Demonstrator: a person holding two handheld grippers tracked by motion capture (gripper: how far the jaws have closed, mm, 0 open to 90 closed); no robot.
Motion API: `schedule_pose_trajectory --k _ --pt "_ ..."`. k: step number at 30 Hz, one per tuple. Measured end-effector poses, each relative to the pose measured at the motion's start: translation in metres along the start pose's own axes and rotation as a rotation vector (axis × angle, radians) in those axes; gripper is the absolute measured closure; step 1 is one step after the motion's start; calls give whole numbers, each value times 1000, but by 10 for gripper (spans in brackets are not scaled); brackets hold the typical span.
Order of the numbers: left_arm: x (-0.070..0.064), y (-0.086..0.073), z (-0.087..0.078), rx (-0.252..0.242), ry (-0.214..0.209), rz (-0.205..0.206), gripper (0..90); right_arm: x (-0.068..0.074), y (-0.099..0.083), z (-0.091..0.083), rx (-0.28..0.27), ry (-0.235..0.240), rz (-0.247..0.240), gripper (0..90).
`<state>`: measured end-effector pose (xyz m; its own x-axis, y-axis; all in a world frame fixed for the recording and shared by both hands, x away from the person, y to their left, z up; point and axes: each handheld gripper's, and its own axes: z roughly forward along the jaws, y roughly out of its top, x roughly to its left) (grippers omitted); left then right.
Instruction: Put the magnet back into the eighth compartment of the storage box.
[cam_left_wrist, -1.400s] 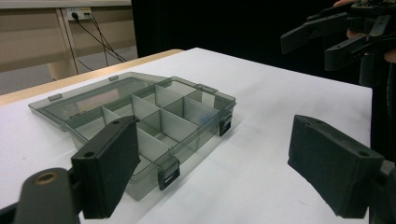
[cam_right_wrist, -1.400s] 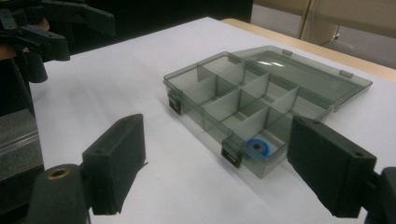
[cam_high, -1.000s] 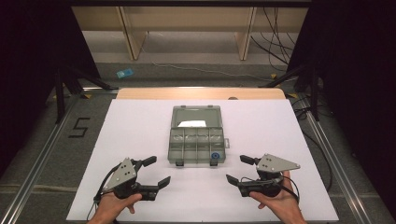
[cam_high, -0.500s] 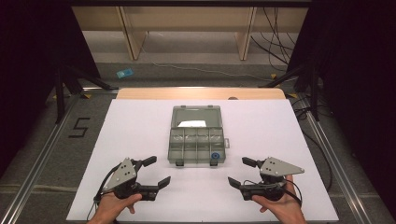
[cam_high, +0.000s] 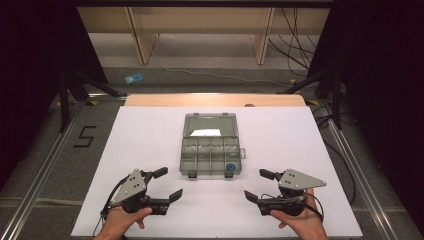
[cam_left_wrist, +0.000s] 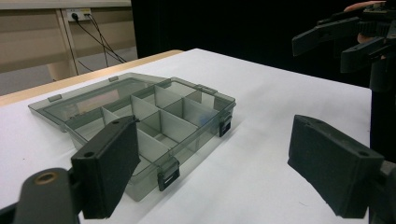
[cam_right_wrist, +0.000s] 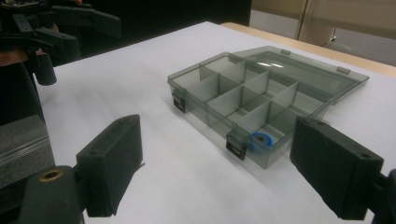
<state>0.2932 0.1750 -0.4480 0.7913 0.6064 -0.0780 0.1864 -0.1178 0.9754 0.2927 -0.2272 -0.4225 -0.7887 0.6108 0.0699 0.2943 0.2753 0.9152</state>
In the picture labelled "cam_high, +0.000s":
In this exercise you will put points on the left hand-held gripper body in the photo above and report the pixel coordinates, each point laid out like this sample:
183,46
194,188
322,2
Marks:
131,188

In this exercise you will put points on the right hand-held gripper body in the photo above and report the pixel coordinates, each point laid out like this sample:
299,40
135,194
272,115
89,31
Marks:
296,180

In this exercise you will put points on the blue plastic wheel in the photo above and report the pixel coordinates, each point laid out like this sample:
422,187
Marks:
230,167

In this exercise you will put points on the clear plastic organizer box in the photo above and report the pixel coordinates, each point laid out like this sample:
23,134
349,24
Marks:
210,150

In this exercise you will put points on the person's left hand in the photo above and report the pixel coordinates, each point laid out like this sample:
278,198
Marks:
124,221

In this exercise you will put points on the person's right hand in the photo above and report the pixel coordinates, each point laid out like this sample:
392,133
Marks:
301,223

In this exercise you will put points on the white table mat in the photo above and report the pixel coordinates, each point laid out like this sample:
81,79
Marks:
150,140

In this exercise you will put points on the white paper sheet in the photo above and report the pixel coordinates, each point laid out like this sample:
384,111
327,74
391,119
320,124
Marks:
206,132

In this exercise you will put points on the yellow tape piece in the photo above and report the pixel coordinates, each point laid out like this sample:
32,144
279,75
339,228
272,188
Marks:
314,102
93,103
293,81

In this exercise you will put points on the black metal stand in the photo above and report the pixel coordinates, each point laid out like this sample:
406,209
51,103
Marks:
336,100
64,100

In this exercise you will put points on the blue card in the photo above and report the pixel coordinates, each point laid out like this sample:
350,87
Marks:
134,78

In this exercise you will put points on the black curtain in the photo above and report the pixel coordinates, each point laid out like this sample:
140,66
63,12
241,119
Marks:
383,83
30,66

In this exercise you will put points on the light wooden shelf unit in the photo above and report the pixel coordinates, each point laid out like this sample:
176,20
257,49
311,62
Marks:
200,20

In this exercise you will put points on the aluminium floor rail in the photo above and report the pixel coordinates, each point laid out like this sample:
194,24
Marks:
40,173
360,180

